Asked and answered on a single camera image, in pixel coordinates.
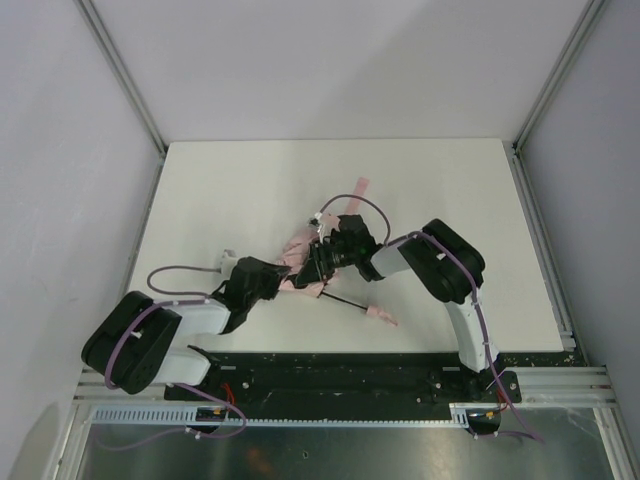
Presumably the pink folding umbrella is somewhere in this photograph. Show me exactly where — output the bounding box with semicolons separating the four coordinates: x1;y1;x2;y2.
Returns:
276;177;398;326

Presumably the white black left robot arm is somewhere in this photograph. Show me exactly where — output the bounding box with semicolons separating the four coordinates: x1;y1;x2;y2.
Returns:
81;257;290;395

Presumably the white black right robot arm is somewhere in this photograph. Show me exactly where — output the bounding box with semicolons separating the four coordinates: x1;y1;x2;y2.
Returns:
290;215;499;377

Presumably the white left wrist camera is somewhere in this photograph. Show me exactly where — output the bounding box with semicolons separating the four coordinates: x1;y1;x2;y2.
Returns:
219;249;239;276

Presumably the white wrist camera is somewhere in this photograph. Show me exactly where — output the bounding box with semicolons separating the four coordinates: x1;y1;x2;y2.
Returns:
308;212;338;241
219;249;239;276

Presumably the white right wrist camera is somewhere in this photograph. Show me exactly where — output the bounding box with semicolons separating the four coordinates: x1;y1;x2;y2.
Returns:
308;212;338;241

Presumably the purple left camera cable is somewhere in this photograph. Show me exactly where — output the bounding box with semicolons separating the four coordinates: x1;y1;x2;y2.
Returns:
102;265;224;390

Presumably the purple camera cable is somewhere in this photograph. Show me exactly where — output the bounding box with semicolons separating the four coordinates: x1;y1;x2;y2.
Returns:
319;193;546;444
102;265;224;390

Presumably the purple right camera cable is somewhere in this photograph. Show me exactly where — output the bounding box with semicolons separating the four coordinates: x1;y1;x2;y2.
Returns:
319;193;546;444

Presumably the grey slotted cable duct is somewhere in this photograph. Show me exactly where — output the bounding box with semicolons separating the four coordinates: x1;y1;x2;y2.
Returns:
89;403;474;432

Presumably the aluminium corner post left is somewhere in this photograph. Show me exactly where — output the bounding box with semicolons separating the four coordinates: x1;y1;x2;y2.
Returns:
73;0;168;160

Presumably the aluminium corner post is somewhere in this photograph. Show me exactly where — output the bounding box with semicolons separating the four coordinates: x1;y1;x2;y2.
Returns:
73;0;168;160
512;0;614;156

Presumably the aluminium corner post right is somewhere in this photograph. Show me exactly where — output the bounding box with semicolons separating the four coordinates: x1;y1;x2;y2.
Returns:
512;0;614;156

